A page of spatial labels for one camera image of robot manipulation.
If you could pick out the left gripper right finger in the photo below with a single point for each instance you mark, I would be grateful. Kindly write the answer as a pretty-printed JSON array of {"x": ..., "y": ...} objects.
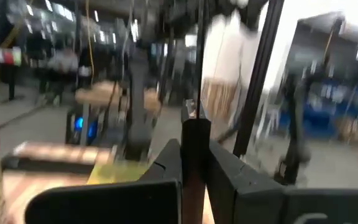
[{"x": 259, "y": 202}]

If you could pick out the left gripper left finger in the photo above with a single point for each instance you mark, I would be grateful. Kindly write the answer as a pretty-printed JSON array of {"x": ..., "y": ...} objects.
[{"x": 120, "y": 202}]

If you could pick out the dark wooden spoon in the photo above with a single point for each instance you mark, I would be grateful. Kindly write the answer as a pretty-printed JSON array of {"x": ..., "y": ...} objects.
[{"x": 193, "y": 199}]

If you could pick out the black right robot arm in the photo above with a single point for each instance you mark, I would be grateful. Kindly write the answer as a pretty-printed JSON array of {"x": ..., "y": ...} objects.
[{"x": 138, "y": 124}]

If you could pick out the yellow translucent plastic tray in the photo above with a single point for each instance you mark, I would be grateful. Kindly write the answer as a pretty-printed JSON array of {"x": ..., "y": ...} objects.
[{"x": 113, "y": 174}]

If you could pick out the black device blue lights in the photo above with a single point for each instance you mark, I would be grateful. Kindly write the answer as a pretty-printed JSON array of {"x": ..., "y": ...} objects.
[{"x": 73, "y": 130}]

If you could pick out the person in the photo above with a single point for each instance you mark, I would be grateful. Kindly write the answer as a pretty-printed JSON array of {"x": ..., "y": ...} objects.
[{"x": 62, "y": 68}]

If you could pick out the black aluminium table frame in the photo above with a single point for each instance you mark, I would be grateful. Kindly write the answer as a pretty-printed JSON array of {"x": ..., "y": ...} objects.
[{"x": 42, "y": 166}]

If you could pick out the black camera rig post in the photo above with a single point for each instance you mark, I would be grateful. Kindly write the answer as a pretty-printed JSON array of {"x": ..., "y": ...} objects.
[{"x": 256, "y": 81}]

